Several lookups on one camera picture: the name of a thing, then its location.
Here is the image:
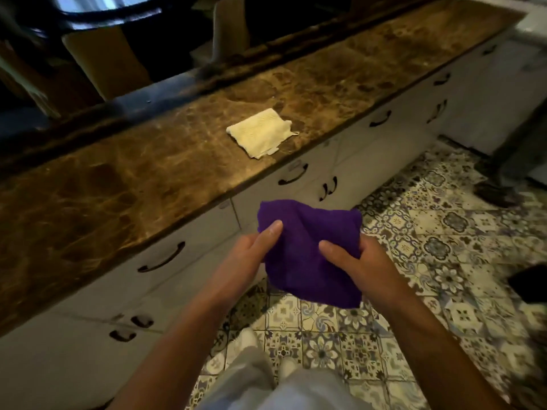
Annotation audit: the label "person's left forearm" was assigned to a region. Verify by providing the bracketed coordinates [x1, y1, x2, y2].
[109, 290, 246, 410]

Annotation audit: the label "person's right forearm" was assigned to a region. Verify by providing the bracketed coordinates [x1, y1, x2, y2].
[376, 290, 511, 410]

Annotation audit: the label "white shoe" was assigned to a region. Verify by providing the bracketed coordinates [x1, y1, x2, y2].
[277, 356, 301, 381]
[225, 328, 266, 368]

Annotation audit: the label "cream folded cloth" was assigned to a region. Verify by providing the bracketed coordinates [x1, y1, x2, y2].
[226, 108, 300, 159]

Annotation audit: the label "tan chair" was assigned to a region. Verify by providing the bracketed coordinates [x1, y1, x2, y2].
[61, 23, 155, 101]

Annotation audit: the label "black object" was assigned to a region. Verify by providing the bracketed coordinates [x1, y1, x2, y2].
[507, 262, 547, 304]

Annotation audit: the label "row of black cabinet handles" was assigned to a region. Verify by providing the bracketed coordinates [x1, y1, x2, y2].
[109, 44, 498, 343]

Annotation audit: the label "person's right hand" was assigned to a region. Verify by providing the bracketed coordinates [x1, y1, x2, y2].
[318, 234, 413, 315]

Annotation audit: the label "grey trousers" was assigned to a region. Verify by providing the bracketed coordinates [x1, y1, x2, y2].
[194, 346, 373, 410]

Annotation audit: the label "white kitchen cabinet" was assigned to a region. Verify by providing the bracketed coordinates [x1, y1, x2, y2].
[0, 27, 520, 410]

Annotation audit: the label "purple cloth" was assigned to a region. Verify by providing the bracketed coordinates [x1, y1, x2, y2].
[257, 199, 364, 309]

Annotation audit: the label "glass table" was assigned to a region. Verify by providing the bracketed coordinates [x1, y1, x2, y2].
[50, 0, 165, 31]

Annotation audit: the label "person's left hand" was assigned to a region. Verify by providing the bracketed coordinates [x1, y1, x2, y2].
[209, 220, 284, 311]

